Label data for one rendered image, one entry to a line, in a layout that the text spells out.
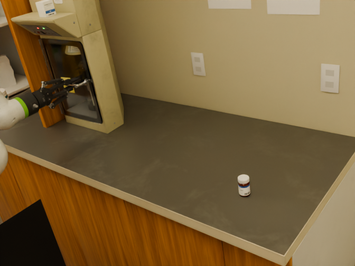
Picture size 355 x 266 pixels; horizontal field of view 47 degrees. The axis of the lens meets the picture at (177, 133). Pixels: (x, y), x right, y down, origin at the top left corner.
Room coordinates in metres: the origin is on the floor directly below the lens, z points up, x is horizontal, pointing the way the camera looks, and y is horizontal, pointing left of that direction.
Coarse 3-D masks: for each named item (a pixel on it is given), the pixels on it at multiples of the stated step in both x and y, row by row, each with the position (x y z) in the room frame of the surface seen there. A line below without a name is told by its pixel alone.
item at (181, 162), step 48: (48, 144) 1.72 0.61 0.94; (96, 144) 1.63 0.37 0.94; (144, 144) 1.56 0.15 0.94; (192, 144) 1.49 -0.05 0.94; (240, 144) 1.42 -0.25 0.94; (288, 144) 1.36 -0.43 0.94; (336, 144) 1.30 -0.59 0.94; (144, 192) 1.20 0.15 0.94; (192, 192) 1.15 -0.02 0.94; (288, 192) 1.06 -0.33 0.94; (240, 240) 0.89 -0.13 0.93; (288, 240) 0.85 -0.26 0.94
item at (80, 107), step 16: (48, 48) 1.89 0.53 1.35; (64, 48) 1.80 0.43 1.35; (80, 48) 1.73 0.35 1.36; (64, 64) 1.83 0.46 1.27; (80, 64) 1.75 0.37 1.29; (80, 80) 1.77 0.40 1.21; (80, 96) 1.79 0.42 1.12; (64, 112) 1.91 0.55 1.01; (80, 112) 1.82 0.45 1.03; (96, 112) 1.73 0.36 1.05
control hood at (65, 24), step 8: (24, 16) 1.84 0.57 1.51; (32, 16) 1.80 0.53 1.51; (56, 16) 1.70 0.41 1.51; (64, 16) 1.68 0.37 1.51; (72, 16) 1.71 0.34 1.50; (24, 24) 1.82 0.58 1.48; (32, 24) 1.78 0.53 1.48; (40, 24) 1.73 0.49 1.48; (48, 24) 1.69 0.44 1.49; (56, 24) 1.65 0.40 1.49; (64, 24) 1.67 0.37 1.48; (72, 24) 1.70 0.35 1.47; (32, 32) 1.89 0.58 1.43; (56, 32) 1.75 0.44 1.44; (64, 32) 1.70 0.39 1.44; (72, 32) 1.69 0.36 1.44; (80, 32) 1.72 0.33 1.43
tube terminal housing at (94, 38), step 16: (32, 0) 1.92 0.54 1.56; (64, 0) 1.76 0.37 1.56; (80, 0) 1.75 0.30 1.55; (96, 0) 1.87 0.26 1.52; (80, 16) 1.73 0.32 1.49; (96, 16) 1.79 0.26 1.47; (96, 32) 1.78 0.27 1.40; (96, 48) 1.76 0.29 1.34; (96, 64) 1.75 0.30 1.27; (112, 64) 1.91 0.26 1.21; (96, 80) 1.73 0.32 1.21; (112, 80) 1.80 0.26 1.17; (96, 96) 1.73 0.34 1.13; (112, 96) 1.78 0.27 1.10; (112, 112) 1.76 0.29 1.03; (96, 128) 1.77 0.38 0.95; (112, 128) 1.75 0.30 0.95
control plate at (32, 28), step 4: (28, 28) 1.86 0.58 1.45; (32, 28) 1.83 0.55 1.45; (36, 28) 1.81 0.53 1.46; (40, 28) 1.78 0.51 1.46; (48, 28) 1.74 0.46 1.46; (36, 32) 1.86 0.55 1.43; (40, 32) 1.84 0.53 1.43; (44, 32) 1.81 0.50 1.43; (48, 32) 1.79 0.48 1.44; (52, 32) 1.76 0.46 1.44
